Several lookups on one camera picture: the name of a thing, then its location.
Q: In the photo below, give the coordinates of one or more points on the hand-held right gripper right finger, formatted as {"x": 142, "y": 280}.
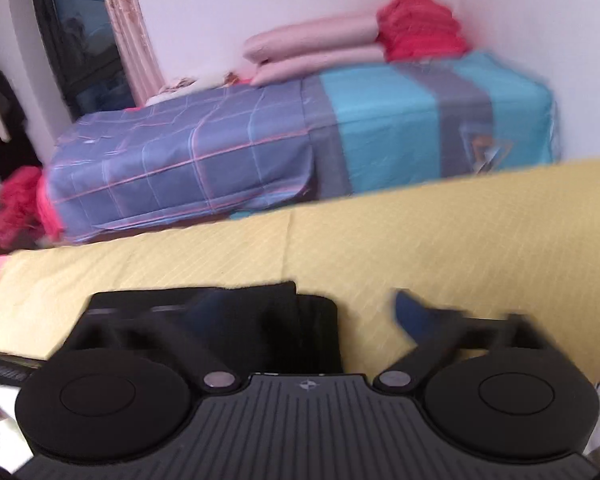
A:
{"x": 417, "y": 317}

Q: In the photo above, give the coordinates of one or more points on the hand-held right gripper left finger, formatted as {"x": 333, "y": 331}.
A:
{"x": 207, "y": 317}

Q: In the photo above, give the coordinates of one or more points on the black pants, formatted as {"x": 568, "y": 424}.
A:
{"x": 290, "y": 320}

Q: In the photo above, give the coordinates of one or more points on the yellow quilted blanket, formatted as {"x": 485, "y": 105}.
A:
{"x": 380, "y": 260}

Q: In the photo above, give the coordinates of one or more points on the red blanket pile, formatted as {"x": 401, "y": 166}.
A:
{"x": 15, "y": 205}
{"x": 420, "y": 27}

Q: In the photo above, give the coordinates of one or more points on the pink bed underlay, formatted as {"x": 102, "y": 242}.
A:
{"x": 50, "y": 210}

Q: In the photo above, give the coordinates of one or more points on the blue plaid bed sheet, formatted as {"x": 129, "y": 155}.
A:
{"x": 180, "y": 155}

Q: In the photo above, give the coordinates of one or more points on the teal and grey striped sheet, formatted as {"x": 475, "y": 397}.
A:
{"x": 430, "y": 125}

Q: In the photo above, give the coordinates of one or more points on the pink pillow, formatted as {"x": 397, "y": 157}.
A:
{"x": 310, "y": 37}
{"x": 320, "y": 62}

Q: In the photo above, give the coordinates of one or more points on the pink patterned curtain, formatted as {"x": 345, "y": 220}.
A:
{"x": 127, "y": 30}

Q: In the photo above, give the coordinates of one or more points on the dark window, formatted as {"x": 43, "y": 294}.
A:
{"x": 80, "y": 35}

